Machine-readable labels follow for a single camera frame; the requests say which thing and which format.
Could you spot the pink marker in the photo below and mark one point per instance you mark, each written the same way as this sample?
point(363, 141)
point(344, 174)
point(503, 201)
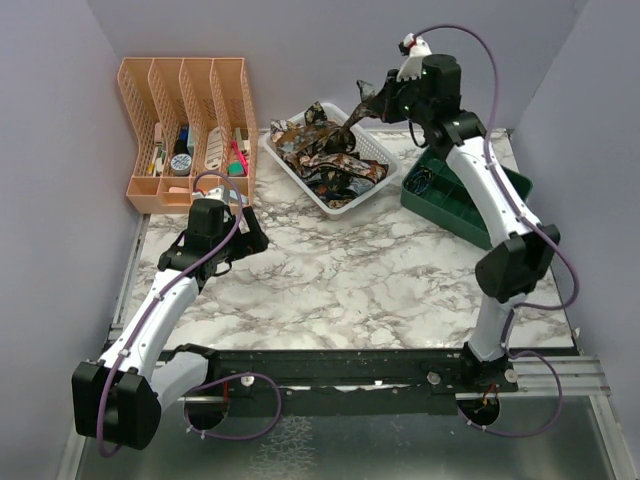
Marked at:
point(239, 156)

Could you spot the rolled tie in tray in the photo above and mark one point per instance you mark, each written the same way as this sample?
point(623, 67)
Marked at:
point(419, 180)

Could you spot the orange floral tie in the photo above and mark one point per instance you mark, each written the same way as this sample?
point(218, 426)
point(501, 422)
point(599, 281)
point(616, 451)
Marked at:
point(371, 106)

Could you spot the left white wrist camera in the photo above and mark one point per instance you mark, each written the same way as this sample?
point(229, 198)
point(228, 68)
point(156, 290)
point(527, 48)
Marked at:
point(221, 193)

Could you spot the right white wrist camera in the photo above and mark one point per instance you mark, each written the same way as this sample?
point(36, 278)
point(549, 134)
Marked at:
point(415, 49)

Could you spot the teal eraser block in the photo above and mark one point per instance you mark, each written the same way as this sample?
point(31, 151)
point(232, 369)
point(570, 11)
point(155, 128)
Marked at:
point(236, 169)

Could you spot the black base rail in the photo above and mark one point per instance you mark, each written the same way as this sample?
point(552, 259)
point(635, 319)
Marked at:
point(343, 382)

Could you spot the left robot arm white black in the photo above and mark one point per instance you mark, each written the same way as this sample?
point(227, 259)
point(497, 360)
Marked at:
point(121, 397)

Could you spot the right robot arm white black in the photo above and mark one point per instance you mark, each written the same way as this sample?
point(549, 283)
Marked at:
point(425, 90)

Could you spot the green compartment tray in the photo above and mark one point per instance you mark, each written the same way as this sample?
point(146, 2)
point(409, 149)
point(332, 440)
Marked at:
point(447, 203)

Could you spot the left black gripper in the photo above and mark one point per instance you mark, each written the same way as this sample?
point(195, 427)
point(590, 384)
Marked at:
point(249, 242)

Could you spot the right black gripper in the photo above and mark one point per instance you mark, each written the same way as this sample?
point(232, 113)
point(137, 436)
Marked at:
point(389, 90)

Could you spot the peach plastic desk organizer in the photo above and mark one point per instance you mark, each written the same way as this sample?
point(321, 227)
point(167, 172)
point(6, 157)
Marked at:
point(187, 105)

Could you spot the round blue tin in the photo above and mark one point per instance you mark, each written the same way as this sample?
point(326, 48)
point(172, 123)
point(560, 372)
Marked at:
point(180, 164)

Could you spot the pile of patterned ties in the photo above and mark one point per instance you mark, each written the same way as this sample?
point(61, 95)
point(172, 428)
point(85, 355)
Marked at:
point(335, 173)

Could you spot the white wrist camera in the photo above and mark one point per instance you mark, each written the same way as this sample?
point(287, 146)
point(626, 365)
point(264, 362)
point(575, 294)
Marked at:
point(415, 49)
point(221, 193)

